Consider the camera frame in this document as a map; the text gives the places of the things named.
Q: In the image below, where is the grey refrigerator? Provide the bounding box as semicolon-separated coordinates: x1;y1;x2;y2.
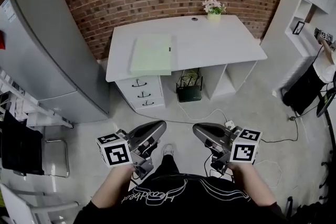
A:
0;0;110;124

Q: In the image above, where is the pale green box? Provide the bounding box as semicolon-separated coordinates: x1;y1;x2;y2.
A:
128;33;177;77

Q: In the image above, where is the black picture frame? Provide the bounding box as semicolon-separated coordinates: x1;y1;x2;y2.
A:
292;20;306;36

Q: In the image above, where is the potted white flower plant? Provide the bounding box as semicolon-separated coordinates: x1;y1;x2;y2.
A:
201;0;227;22

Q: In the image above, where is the person's right forearm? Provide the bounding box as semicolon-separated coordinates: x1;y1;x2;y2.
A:
228;162;279;212

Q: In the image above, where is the white desk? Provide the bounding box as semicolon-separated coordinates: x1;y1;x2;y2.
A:
105;15;268;111

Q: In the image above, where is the person's black printed shirt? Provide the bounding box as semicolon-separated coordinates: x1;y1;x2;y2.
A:
75;173;289;224

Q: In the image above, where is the white drawer unit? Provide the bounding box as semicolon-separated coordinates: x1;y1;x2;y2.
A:
115;75;166;111

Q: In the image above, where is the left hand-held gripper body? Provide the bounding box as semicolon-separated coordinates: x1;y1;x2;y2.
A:
96;129;160;180

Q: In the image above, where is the person's left forearm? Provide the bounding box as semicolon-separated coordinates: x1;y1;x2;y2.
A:
90;165;137;209

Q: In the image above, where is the person's black trouser leg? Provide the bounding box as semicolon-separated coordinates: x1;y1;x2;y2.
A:
154;153;182;179

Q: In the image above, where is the black floor cable with plug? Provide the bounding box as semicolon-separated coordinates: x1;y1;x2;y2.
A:
259;115;300;144

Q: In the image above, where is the person's white shoe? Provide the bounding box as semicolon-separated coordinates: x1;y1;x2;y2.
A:
162;143;175;157

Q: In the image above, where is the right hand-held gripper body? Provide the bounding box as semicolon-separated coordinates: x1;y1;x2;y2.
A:
206;125;263;176

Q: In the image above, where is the black chair with chrome frame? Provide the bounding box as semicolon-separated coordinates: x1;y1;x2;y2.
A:
0;110;70;179

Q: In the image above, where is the white floor cable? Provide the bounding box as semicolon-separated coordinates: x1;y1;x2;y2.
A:
176;101;229;124

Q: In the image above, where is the black router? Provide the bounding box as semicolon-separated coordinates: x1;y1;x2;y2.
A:
175;75;203;103

